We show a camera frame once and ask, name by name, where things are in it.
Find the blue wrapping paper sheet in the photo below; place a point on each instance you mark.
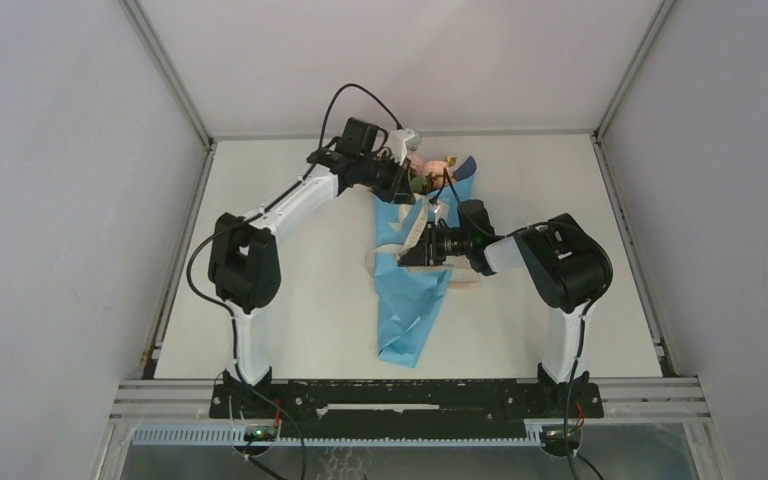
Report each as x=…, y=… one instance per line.
x=409, y=301

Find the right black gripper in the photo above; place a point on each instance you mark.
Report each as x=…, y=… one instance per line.
x=426, y=251

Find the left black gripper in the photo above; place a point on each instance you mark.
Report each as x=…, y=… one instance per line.
x=399, y=190

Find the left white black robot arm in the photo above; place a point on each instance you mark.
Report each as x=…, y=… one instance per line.
x=244, y=264

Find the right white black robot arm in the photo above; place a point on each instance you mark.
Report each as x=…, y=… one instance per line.
x=569, y=269

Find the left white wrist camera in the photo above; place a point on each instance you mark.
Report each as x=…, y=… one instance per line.
x=401, y=143

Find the pink fake flower bunch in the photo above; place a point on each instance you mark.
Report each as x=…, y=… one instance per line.
x=426, y=176

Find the cream lace ribbon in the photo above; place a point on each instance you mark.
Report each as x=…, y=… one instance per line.
x=413, y=220

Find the white cable duct strip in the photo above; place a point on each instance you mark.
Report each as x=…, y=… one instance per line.
x=191, y=435

